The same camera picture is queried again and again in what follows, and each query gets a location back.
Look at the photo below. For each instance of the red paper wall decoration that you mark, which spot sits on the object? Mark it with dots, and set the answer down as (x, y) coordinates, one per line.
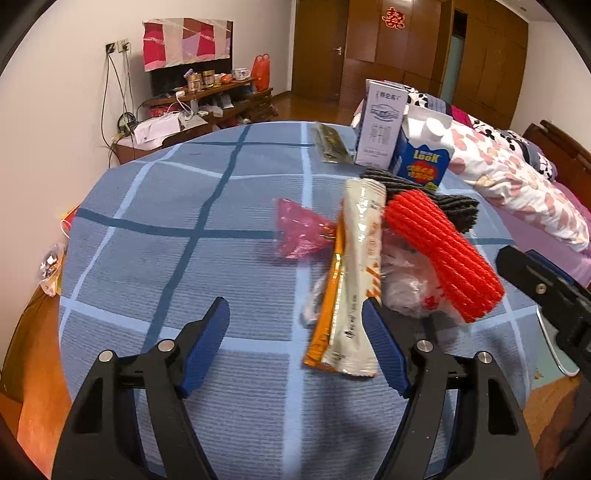
(393, 17)

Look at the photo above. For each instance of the white milk carton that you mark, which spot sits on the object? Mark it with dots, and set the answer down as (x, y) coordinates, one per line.
(378, 134)

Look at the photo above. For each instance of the white patterned mug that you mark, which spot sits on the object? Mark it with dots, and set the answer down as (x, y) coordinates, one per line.
(240, 74)

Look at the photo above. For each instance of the gold tin jar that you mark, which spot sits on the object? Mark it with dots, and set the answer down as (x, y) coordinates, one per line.
(193, 84)
(208, 78)

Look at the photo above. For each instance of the red gift box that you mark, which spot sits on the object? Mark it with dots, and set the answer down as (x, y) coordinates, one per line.
(69, 216)

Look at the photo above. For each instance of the pink plastic bag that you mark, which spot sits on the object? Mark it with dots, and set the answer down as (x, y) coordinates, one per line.
(298, 226)

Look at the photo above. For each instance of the light green trash bin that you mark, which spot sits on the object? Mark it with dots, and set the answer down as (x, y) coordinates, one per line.
(551, 344)

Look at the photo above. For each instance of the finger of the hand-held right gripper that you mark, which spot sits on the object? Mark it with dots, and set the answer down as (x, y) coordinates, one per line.
(521, 272)
(551, 270)

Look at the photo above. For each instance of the dark green snack packet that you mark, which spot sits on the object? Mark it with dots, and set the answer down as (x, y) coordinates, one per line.
(330, 143)

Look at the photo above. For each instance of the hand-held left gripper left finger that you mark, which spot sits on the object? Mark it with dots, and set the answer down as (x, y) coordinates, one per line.
(207, 341)

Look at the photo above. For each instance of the wooden door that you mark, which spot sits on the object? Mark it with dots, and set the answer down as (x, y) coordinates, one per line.
(318, 46)

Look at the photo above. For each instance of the wooden television stand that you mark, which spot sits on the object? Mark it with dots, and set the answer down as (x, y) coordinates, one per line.
(249, 99)

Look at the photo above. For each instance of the cow print blanket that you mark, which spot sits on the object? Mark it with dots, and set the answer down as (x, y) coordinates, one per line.
(547, 168)

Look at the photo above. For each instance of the blue plaid tablecloth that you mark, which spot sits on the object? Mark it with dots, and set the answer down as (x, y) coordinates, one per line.
(161, 277)

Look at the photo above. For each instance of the white sachet packet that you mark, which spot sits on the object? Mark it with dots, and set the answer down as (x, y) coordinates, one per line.
(364, 258)

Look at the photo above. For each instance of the white box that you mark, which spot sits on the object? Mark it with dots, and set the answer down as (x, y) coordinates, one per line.
(154, 131)

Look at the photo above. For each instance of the blue carton with white cap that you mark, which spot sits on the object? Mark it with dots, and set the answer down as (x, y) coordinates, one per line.
(422, 161)

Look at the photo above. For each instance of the wooden wardrobe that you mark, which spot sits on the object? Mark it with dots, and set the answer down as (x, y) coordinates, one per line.
(489, 60)

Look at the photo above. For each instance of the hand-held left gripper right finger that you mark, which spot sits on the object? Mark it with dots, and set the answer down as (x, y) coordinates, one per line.
(385, 350)

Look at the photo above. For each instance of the orange snack packet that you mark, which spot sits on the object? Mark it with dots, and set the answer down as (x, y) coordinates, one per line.
(325, 318)

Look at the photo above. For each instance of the wooden bed frame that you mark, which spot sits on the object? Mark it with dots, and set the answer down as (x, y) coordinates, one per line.
(568, 147)

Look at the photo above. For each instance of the wall socket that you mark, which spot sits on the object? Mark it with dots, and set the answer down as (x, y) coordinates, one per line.
(117, 46)

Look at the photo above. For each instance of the orange plastic bag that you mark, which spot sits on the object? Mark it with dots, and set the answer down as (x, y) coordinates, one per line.
(261, 74)

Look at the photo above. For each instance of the pink patchwork cloth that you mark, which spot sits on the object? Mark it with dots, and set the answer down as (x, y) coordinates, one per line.
(184, 41)

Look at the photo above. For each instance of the black television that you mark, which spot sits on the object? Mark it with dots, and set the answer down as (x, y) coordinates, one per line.
(161, 83)

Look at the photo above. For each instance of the clear plastic bag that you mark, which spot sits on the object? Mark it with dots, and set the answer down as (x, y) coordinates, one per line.
(406, 286)

